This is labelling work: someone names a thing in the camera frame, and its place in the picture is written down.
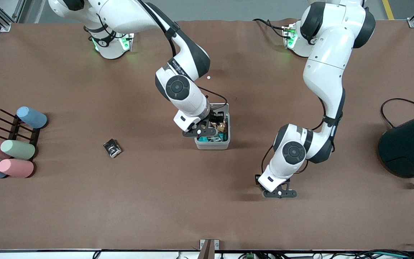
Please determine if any small white lidded trash bin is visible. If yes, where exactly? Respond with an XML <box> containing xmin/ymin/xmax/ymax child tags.
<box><xmin>194</xmin><ymin>103</ymin><xmax>231</xmax><ymax>150</ymax></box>

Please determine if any dark teal cylindrical bin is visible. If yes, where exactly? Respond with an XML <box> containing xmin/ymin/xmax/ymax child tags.
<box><xmin>378</xmin><ymin>109</ymin><xmax>414</xmax><ymax>188</ymax></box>

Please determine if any teal plastic wrapper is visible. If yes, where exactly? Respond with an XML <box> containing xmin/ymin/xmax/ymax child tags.
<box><xmin>197</xmin><ymin>134</ymin><xmax>228</xmax><ymax>142</ymax></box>

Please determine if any large table cover mat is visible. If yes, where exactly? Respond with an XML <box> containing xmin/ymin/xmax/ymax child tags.
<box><xmin>0</xmin><ymin>20</ymin><xmax>414</xmax><ymax>251</ymax></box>

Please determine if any crumpled black foil packet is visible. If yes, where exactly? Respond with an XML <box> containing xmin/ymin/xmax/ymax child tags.
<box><xmin>103</xmin><ymin>138</ymin><xmax>122</xmax><ymax>159</ymax></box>

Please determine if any green plastic cup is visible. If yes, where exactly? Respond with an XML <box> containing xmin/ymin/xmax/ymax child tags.
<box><xmin>0</xmin><ymin>140</ymin><xmax>36</xmax><ymax>160</ymax></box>

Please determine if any black peg cup rack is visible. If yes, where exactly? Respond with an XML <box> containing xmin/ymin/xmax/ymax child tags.
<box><xmin>0</xmin><ymin>109</ymin><xmax>41</xmax><ymax>160</ymax></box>

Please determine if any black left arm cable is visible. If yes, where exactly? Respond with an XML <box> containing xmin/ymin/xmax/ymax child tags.
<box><xmin>261</xmin><ymin>96</ymin><xmax>345</xmax><ymax>174</ymax></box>

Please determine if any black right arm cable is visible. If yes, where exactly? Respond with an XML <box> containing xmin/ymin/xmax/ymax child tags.
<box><xmin>135</xmin><ymin>0</ymin><xmax>228</xmax><ymax>110</ymax></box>

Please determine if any metal table edge bracket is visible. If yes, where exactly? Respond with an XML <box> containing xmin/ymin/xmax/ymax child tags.
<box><xmin>197</xmin><ymin>239</ymin><xmax>220</xmax><ymax>259</ymax></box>

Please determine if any black arm base cable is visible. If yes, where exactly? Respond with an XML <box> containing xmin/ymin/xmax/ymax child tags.
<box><xmin>253</xmin><ymin>18</ymin><xmax>292</xmax><ymax>39</ymax></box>

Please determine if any thin black looped cable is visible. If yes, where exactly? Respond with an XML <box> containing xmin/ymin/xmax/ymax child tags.
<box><xmin>380</xmin><ymin>98</ymin><xmax>414</xmax><ymax>129</ymax></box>

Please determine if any black cable bundle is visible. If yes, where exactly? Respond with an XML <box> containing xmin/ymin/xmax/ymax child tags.
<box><xmin>354</xmin><ymin>245</ymin><xmax>414</xmax><ymax>259</ymax></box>

